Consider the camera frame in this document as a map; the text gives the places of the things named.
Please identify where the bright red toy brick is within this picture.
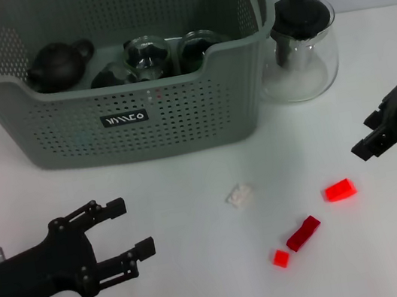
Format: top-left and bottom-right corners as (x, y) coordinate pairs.
(320, 176), (359, 205)

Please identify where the grey perforated storage basket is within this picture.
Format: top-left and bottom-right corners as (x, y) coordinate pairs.
(0, 0), (296, 186)

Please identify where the small orange-red toy brick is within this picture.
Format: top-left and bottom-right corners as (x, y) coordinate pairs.
(268, 246), (292, 270)

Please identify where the glass teacup with black sleeve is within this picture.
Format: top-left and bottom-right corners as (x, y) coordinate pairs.
(173, 26), (230, 76)
(87, 58), (138, 91)
(120, 32), (176, 86)

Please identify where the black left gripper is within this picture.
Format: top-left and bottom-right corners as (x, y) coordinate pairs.
(0, 191), (163, 297)

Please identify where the glass carafe with black lid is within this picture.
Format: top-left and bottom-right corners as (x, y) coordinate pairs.
(244, 0), (349, 109)

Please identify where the white two-stud toy plate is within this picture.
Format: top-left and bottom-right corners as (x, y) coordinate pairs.
(223, 181), (257, 211)

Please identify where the dark red long toy brick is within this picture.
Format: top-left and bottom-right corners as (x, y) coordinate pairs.
(281, 214), (326, 254)

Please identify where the dark clay teapot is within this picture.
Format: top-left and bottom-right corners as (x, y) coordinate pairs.
(22, 36), (101, 97)

